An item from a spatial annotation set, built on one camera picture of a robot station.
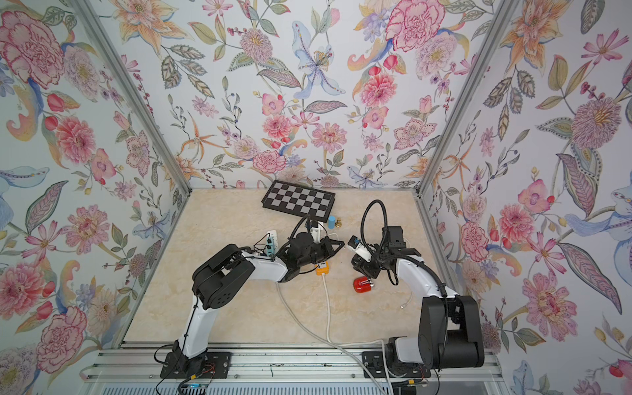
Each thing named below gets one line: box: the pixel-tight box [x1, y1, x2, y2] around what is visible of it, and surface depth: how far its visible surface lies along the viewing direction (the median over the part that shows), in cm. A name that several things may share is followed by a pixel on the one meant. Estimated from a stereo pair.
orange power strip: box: [315, 260, 330, 277], surface depth 95 cm
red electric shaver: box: [353, 276, 375, 293], surface depth 90 cm
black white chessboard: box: [260, 179, 336, 224], surface depth 116 cm
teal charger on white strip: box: [266, 237, 275, 257], surface depth 95 cm
